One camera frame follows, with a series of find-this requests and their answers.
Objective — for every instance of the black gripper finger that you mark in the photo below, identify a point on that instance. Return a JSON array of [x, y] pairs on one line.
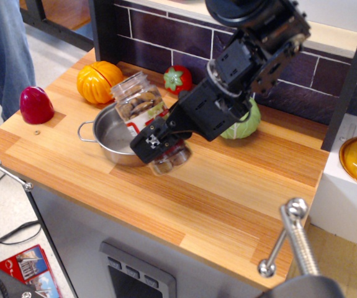
[[154, 140]]

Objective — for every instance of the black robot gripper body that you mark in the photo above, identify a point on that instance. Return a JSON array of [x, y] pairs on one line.
[[207, 111]]

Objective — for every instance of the clear jar of almonds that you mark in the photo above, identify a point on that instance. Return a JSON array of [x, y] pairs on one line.
[[138, 102]]

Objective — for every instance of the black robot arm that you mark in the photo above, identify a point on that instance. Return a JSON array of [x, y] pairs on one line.
[[268, 35]]

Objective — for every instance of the stainless steel pot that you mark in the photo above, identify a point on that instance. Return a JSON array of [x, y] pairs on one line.
[[112, 135]]

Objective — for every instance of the red toy tomato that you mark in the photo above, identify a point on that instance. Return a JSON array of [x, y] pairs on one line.
[[177, 78]]

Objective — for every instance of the green toy cabbage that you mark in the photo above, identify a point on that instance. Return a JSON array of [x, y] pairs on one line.
[[248, 125]]

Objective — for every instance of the orange toy pumpkin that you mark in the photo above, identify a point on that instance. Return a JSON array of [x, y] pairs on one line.
[[94, 81]]

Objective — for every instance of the magenta toy dome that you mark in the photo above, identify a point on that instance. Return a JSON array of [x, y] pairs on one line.
[[35, 106]]

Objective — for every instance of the right metal clamp screw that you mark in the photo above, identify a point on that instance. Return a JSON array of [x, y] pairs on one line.
[[292, 213]]

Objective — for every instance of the grey oven control panel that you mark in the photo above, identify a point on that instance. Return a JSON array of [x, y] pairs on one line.
[[133, 277]]

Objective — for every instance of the person leg in jeans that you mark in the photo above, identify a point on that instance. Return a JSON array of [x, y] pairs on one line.
[[16, 65]]

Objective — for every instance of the red postcard booklet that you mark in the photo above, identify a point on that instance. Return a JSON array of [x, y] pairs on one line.
[[31, 267]]

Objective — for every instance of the black metal frame post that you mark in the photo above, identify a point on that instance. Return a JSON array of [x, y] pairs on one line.
[[341, 106]]

